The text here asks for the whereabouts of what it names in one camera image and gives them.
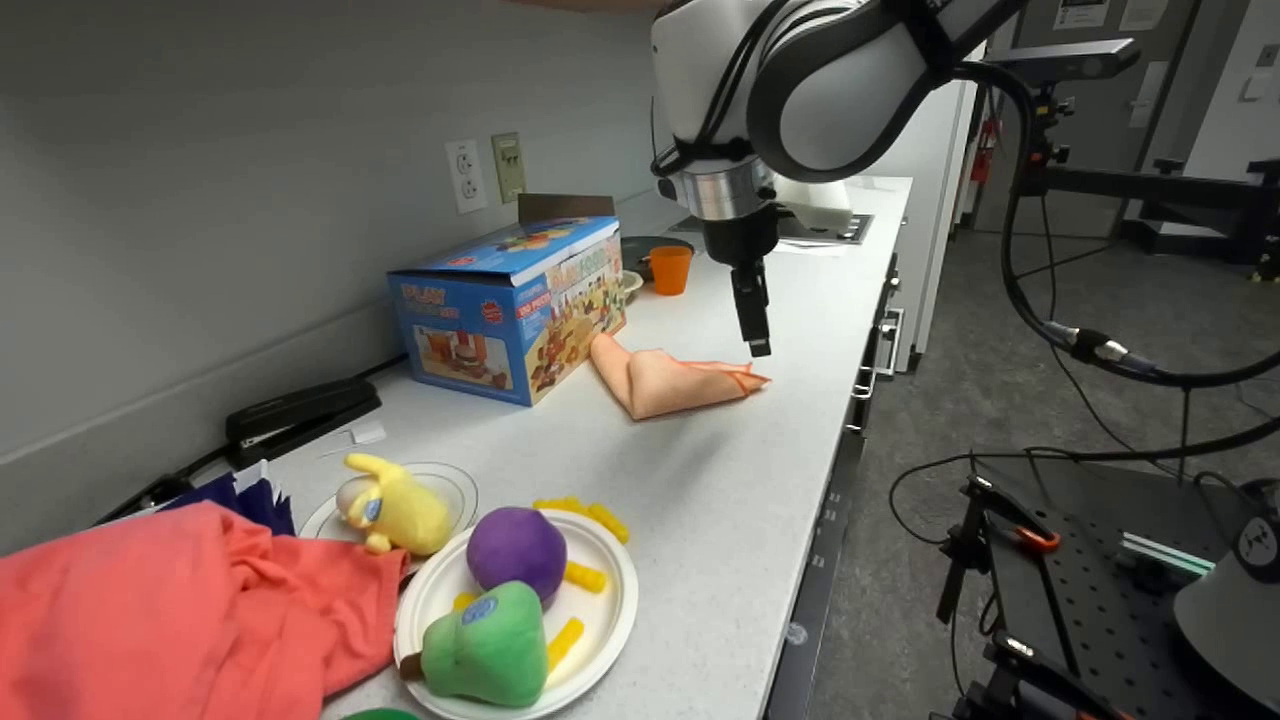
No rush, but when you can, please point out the green plush pear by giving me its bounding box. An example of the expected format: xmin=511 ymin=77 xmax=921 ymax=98
xmin=395 ymin=578 xmax=554 ymax=711

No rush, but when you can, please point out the black stereo camera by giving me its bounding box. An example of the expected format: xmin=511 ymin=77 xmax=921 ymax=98
xmin=994 ymin=32 xmax=1145 ymax=90

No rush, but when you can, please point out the thin black cable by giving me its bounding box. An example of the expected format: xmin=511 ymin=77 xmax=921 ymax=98
xmin=883 ymin=413 xmax=1280 ymax=546

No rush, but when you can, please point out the dark bowl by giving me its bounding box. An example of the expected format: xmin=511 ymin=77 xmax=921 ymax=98
xmin=621 ymin=230 xmax=697 ymax=271

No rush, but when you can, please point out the white wall outlet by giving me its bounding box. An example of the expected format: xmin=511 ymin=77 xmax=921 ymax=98
xmin=444 ymin=136 xmax=495 ymax=217

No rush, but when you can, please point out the coral red cloth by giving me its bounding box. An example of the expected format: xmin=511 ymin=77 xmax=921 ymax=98
xmin=0 ymin=498 xmax=414 ymax=720

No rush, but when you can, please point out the black camera stand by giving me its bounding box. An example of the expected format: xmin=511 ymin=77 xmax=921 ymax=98
xmin=1012 ymin=78 xmax=1280 ymax=274

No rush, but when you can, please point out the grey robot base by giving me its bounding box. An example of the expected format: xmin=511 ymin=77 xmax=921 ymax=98
xmin=1170 ymin=474 xmax=1280 ymax=711

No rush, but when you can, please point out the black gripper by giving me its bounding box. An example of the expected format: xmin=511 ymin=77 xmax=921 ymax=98
xmin=702 ymin=200 xmax=784 ymax=363

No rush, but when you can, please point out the blue toy cardboard box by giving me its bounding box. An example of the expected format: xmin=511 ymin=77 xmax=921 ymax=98
xmin=384 ymin=210 xmax=632 ymax=413

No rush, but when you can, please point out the dark blue cloth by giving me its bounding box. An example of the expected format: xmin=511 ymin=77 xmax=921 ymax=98
xmin=168 ymin=462 xmax=301 ymax=538

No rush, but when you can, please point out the black clamp orange handle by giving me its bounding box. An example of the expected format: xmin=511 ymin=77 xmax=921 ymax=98
xmin=932 ymin=473 xmax=1071 ymax=628

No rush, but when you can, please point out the clear plastic plate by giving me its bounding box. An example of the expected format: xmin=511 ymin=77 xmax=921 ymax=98
xmin=301 ymin=458 xmax=483 ymax=544

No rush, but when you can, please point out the green tape strip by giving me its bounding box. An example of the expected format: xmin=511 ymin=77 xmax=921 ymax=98
xmin=1117 ymin=526 xmax=1222 ymax=578

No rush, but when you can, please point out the beige wall switch plate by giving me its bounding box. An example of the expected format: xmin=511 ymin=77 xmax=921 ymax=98
xmin=487 ymin=127 xmax=532 ymax=206

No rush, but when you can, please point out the black perforated table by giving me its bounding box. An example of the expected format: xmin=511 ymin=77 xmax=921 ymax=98
xmin=981 ymin=455 xmax=1280 ymax=720

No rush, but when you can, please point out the metal drawer handle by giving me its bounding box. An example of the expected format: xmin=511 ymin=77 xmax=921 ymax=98
xmin=847 ymin=349 xmax=883 ymax=406
xmin=870 ymin=300 xmax=912 ymax=378

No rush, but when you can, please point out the yellow plush toy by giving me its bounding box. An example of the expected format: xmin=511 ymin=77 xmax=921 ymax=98
xmin=341 ymin=452 xmax=460 ymax=559

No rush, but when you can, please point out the brown flat board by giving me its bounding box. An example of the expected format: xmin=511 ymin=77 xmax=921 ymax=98
xmin=518 ymin=192 xmax=621 ymax=227

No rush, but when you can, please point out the black stapler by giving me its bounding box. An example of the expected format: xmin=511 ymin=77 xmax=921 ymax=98
xmin=221 ymin=375 xmax=384 ymax=473

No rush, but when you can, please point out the purple plush ball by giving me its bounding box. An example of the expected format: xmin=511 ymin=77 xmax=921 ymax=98
xmin=464 ymin=502 xmax=574 ymax=605

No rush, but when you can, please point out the white tall cabinet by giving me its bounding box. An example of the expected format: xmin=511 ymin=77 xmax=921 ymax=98
xmin=795 ymin=37 xmax=994 ymax=378

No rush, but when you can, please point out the white paper plate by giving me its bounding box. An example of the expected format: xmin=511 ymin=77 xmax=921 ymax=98
xmin=394 ymin=502 xmax=643 ymax=720

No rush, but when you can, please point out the black induction cooktop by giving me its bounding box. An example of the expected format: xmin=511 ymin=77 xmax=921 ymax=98
xmin=775 ymin=205 xmax=877 ymax=249

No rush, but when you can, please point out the red fire extinguisher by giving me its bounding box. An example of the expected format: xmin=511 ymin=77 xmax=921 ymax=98
xmin=970 ymin=113 xmax=1004 ymax=192

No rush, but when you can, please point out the orange plastic cup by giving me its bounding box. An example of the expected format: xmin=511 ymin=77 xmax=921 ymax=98
xmin=643 ymin=240 xmax=702 ymax=300

